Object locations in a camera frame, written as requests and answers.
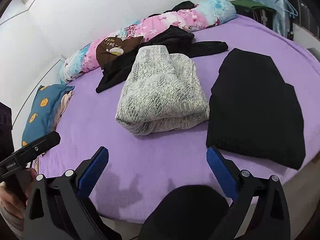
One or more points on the left hand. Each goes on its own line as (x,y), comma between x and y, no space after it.
(11,202)

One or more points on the black unfolded garment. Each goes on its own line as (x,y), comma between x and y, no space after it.
(172,41)

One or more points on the blue clothes hanger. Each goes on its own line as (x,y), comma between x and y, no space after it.
(289,8)

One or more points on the blue pillow with orange prints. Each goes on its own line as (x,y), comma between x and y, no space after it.
(48,105)

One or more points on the black garment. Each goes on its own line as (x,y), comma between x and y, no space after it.
(254,112)
(172,41)

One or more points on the brown cartoon pillow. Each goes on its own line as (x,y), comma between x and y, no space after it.
(112,47)

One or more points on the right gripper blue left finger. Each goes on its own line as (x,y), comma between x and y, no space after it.
(60,208)

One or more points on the green cloth on rack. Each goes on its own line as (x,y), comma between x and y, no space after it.
(254,10)

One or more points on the purple bed sheet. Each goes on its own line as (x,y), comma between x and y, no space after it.
(142,170)

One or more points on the grey white knit sweater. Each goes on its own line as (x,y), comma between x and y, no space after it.
(162,97)

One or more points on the pink blue floral quilt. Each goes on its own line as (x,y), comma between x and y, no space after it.
(187,15)

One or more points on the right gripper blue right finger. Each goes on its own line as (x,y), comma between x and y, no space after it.
(270,219)

